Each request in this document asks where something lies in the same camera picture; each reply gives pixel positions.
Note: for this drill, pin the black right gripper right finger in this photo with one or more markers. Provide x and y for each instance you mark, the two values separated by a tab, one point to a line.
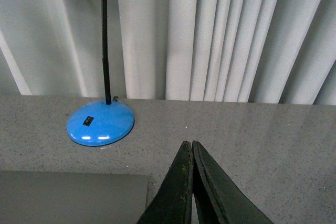
218	199

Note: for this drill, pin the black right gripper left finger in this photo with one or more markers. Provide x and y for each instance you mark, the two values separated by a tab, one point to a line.
173	201

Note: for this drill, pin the grey laptop with cracked screen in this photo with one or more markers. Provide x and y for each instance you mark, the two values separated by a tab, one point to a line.
55	197

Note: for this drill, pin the blue desk lamp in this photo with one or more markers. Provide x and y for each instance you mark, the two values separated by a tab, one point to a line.
106	121

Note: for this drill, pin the white pleated curtain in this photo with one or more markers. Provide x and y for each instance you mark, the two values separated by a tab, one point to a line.
264	51

